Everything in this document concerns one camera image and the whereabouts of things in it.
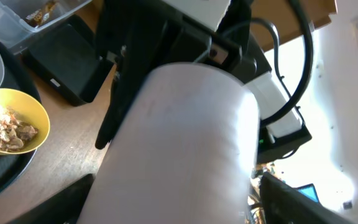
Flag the black rectangular waste tray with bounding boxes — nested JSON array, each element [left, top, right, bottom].
[[22, 15, 113, 106]]

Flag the brown snack wrapper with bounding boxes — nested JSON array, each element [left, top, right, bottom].
[[24, 0, 58, 28]]

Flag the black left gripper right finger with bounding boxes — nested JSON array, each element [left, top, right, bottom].
[[260, 172, 353, 224]]

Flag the clear plastic waste bin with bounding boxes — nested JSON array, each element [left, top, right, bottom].
[[0, 0, 91, 54]]

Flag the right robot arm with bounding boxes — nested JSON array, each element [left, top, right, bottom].
[[95, 1, 280, 149]]

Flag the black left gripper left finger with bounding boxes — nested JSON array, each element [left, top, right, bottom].
[[8, 174, 95, 224]]

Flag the round black serving tray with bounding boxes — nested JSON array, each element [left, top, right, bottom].
[[0, 42, 41, 193]]

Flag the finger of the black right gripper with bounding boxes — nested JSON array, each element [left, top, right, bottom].
[[95, 58, 153, 149]]

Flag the food scraps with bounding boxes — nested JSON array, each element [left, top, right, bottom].
[[0, 106, 39, 152]]

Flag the pink plastic cup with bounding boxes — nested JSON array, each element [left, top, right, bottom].
[[78, 63, 260, 224]]

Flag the yellow plastic bowl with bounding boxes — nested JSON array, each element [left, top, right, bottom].
[[0, 88, 50, 156]]

